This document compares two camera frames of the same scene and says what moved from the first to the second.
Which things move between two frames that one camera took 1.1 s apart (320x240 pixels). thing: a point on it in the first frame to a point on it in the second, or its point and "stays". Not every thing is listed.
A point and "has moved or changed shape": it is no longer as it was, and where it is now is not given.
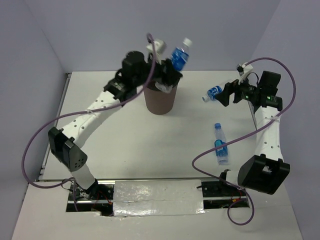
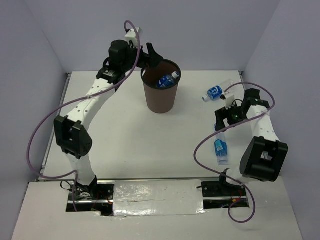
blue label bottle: x=211 y=93 stays
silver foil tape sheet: x=158 y=197 stays
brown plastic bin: x=159 y=102 stays
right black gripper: x=230 y=87 to x=221 y=114
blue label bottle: x=180 y=55 has moved or changed shape
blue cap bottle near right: x=221 y=153 stays
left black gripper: x=166 y=74 to x=150 y=60
